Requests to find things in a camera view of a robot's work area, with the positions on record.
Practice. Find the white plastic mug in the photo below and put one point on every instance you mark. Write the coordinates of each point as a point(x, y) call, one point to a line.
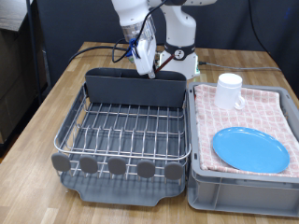
point(227, 91)

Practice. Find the blue plastic plate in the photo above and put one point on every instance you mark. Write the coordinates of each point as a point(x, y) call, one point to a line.
point(249, 149)

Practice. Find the wrist camera on blue mount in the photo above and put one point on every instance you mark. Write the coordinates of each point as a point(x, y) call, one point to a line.
point(132, 46)

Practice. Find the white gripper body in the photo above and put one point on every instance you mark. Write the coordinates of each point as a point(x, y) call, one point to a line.
point(145, 57)

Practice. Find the brown cabinet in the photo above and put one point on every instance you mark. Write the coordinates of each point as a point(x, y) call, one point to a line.
point(12, 77)

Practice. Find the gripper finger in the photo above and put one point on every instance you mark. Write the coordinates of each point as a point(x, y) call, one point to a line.
point(151, 75)

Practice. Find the grey plastic drain tray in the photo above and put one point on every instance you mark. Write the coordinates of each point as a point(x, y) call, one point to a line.
point(124, 191)

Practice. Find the pink checked cloth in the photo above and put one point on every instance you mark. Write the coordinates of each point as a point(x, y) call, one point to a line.
point(264, 115)

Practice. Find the dark grey utensil holder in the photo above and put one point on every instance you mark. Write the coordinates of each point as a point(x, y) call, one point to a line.
point(124, 88)

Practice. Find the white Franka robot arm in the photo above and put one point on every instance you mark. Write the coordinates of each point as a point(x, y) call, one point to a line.
point(180, 28)

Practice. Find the black metal stand pole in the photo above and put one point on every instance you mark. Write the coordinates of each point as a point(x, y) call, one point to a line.
point(33, 46)

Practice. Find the grey plastic crate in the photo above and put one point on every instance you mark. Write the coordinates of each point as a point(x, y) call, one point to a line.
point(243, 196)

